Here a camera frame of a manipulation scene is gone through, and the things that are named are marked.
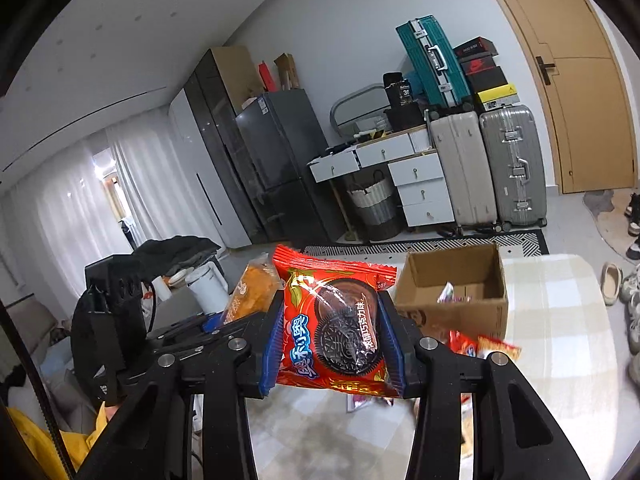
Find orange bread packet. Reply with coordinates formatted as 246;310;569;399
222;254;283;325

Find red cookie packet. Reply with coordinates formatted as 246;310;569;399
272;245;400;398

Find red snack bag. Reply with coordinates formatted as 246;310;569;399
448;330;522;361

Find white kettle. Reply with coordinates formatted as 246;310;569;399
186;261;229;314

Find white curtain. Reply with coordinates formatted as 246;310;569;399
1;107;221;315

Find checked tablecloth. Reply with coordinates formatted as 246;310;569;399
247;255;622;479

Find brown cardboard box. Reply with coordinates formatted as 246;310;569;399
393;244;509;342

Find beige slipper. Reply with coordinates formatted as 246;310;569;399
600;262;623;307

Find black and white rug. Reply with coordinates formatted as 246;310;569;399
303;229;549;258

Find round door mat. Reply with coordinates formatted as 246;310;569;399
582;188;639;261

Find dark grey refrigerator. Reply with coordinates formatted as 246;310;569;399
235;89;347;247

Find black glass cabinet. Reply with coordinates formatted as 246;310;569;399
183;49;269;244

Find woven laundry basket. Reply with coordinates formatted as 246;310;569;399
347;169;404;242

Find white drawer desk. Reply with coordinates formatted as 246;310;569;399
308;126;454;228

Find silver hard suitcase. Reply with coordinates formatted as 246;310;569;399
480;104;547;231

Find beige hard suitcase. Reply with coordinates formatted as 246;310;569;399
430;112;498;229

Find wooden door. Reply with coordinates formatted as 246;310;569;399
498;0;638;193

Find yellow black shoe box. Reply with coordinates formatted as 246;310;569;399
477;84;521;112

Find teal suitcase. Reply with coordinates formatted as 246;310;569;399
396;15;474;113

